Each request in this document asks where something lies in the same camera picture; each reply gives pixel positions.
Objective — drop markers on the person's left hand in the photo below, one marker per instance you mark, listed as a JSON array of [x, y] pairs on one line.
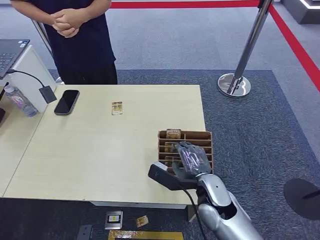
[[69, 18]]

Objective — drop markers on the person's right hand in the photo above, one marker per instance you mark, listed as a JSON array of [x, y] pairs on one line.
[[66, 32]]

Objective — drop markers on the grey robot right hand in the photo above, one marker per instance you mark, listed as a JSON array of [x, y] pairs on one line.
[[193, 160]]

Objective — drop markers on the person's right forearm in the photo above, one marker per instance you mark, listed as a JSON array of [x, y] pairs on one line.
[[29, 10]]

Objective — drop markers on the person's left forearm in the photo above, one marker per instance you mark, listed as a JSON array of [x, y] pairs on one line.
[[97, 8]]

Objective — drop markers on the brown slotted card holder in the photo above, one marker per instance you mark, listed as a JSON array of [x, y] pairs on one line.
[[200, 136]]

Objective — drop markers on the person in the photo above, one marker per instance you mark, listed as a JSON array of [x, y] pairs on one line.
[[84, 53]]

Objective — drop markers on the gold hotel card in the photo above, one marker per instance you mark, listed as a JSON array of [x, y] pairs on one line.
[[168, 147], [173, 133], [117, 108], [142, 221]]

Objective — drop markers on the silver card reader plate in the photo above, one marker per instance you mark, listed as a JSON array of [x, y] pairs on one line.
[[113, 220]]

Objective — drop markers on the white laptop stand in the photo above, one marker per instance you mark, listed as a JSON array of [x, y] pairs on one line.
[[29, 76]]

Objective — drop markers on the small black external drive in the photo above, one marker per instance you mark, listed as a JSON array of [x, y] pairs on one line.
[[47, 94]]

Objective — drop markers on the black smartphone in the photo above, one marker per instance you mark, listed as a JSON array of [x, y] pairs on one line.
[[66, 102]]

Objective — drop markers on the dark laptop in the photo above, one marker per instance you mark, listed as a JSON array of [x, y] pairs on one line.
[[10, 53]]

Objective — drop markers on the dark blue carpet mat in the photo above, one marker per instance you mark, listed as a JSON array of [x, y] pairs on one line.
[[250, 132]]

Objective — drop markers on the clear plastic water bottle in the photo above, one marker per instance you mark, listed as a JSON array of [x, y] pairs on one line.
[[20, 101]]

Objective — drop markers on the gold framed sign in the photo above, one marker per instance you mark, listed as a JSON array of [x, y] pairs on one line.
[[147, 235]]

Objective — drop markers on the black stand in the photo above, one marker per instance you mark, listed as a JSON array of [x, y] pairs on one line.
[[1, 114]]

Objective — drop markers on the black round base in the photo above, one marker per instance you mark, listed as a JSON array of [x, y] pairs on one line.
[[300, 198]]

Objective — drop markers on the red barrier belt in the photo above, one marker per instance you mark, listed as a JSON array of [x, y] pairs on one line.
[[297, 49], [185, 4]]

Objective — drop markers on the dark grey flat block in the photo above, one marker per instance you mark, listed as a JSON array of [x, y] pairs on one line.
[[84, 232]]

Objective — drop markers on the dark platform with light strip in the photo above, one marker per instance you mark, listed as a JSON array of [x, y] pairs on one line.
[[302, 11]]

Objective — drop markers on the chrome stanchion post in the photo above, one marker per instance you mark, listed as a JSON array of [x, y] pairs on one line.
[[246, 49], [42, 36]]

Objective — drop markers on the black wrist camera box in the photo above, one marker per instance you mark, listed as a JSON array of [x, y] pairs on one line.
[[164, 177]]

